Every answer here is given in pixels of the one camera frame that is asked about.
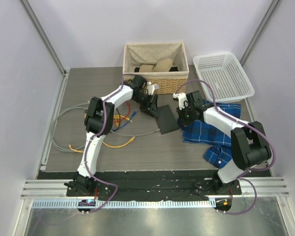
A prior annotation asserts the yellow ethernet cable short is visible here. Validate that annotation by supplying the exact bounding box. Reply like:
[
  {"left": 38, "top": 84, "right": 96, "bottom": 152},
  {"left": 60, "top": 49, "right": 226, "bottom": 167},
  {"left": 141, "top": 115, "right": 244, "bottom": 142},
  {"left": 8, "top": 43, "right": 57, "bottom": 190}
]
[{"left": 68, "top": 137, "right": 135, "bottom": 151}]

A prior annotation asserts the blue plaid shirt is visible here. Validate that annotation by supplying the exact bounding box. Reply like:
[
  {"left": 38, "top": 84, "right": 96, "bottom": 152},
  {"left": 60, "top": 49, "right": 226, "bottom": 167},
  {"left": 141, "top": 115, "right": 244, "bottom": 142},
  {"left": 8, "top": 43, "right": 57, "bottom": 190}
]
[{"left": 178, "top": 100, "right": 242, "bottom": 169}]

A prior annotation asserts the yellow ethernet cable long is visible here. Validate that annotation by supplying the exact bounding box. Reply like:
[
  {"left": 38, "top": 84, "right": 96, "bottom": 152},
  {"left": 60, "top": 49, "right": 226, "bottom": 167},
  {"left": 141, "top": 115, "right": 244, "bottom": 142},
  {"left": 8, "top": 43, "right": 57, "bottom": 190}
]
[{"left": 114, "top": 115, "right": 133, "bottom": 127}]

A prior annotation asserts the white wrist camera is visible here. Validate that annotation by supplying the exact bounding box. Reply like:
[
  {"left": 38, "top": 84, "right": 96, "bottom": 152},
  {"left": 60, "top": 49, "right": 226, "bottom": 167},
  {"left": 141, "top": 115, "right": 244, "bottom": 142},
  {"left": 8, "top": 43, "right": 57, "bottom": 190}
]
[
  {"left": 173, "top": 92, "right": 189, "bottom": 110},
  {"left": 147, "top": 81, "right": 159, "bottom": 95}
]

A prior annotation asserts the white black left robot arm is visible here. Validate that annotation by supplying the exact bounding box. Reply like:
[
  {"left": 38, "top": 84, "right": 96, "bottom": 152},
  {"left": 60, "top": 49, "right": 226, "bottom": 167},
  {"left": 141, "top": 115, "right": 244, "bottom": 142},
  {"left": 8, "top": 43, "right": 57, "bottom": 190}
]
[{"left": 71, "top": 75, "right": 159, "bottom": 196}]

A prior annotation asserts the black network switch box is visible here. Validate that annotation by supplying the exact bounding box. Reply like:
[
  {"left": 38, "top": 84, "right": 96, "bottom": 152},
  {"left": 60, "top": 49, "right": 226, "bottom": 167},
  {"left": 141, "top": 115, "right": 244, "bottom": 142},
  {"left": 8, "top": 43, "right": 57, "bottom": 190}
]
[{"left": 156, "top": 105, "right": 179, "bottom": 135}]

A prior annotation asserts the grey ethernet cable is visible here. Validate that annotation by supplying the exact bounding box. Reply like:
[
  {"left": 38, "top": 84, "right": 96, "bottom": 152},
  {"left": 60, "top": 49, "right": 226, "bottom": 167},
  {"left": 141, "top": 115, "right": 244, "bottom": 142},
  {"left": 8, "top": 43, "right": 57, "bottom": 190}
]
[{"left": 50, "top": 103, "right": 161, "bottom": 153}]

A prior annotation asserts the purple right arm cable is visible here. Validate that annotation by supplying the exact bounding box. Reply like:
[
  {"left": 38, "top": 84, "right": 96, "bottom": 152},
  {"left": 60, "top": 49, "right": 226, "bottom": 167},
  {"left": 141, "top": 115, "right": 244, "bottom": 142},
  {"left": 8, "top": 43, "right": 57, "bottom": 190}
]
[{"left": 173, "top": 79, "right": 277, "bottom": 215}]

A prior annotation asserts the wicker basket with liner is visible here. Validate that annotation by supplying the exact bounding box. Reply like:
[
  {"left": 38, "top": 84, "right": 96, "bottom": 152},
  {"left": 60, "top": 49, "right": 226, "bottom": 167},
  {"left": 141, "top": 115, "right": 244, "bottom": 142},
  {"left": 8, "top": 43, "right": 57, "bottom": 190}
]
[{"left": 122, "top": 42, "right": 189, "bottom": 94}]

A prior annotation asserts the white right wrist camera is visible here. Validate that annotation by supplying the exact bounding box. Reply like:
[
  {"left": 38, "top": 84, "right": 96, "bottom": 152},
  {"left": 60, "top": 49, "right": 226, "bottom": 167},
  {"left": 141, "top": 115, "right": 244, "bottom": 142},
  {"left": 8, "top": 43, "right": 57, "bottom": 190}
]
[{"left": 173, "top": 92, "right": 189, "bottom": 110}]

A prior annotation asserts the beige shoe in basket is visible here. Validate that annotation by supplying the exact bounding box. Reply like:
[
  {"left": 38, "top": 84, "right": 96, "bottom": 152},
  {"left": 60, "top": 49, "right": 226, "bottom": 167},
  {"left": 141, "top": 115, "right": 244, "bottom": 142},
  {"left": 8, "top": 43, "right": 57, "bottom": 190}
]
[{"left": 135, "top": 58, "right": 173, "bottom": 73}]

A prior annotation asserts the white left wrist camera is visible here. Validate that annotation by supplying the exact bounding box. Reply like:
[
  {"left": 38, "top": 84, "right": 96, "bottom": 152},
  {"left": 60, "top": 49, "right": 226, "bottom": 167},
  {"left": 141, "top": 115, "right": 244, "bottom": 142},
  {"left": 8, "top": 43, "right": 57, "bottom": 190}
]
[{"left": 147, "top": 81, "right": 159, "bottom": 95}]

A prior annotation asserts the white plastic perforated basket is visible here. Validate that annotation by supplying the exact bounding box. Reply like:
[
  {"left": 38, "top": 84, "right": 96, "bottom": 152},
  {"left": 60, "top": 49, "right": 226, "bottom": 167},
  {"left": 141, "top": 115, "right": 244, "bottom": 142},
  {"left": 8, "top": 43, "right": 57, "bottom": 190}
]
[{"left": 193, "top": 52, "right": 255, "bottom": 103}]

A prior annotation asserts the blue ethernet cable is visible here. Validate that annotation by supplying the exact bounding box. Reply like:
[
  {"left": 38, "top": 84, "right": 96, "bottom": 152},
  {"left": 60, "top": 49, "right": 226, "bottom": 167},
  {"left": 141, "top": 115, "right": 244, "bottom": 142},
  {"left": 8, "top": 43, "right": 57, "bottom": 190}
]
[{"left": 112, "top": 110, "right": 138, "bottom": 132}]

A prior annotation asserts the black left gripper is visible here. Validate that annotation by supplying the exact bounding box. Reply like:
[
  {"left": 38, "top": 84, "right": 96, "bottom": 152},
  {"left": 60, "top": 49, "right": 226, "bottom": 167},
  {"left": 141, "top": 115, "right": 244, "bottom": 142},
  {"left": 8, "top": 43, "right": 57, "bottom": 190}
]
[{"left": 132, "top": 92, "right": 159, "bottom": 117}]

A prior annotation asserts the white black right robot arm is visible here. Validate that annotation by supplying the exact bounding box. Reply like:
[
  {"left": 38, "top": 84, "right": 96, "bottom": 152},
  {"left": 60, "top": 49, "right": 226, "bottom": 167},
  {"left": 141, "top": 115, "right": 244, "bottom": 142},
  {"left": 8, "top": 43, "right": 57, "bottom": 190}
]
[{"left": 173, "top": 91, "right": 274, "bottom": 194}]

